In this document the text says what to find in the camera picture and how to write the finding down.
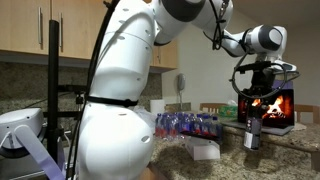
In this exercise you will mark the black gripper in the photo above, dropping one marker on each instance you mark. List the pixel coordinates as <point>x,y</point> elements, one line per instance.
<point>263,80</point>

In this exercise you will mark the black bottle with label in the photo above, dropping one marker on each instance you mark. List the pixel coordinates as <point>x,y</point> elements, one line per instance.
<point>252,133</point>

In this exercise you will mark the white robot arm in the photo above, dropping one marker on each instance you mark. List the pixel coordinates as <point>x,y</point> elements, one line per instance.
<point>126,100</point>

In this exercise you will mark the open laptop showing fire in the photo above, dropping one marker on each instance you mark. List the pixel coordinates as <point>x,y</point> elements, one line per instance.
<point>280,106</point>

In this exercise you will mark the green tissue box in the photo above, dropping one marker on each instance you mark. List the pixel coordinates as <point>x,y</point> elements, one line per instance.
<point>228,111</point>

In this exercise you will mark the purple lit monitor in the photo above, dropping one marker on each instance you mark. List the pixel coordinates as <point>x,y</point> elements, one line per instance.
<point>285,85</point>

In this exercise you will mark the wooden chair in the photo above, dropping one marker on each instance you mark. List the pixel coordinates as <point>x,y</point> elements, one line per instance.
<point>308,111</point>
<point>213,107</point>

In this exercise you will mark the white square box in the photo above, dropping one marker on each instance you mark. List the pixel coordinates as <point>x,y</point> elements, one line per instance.
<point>203,150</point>

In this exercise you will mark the white paper towel roll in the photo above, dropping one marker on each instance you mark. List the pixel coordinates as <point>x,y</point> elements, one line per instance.
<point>157,106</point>

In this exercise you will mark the pack of water bottles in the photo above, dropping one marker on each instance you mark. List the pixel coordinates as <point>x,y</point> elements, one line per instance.
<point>146,115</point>

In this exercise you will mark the black stand pole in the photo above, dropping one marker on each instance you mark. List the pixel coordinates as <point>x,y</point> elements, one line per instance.
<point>53,83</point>

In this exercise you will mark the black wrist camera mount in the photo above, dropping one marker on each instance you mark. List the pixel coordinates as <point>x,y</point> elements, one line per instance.
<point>256,66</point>

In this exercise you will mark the grey wall phone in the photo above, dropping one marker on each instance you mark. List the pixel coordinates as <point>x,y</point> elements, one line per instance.
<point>181,81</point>

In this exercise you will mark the wooden wall cabinet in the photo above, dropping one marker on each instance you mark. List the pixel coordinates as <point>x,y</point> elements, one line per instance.
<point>26,26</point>

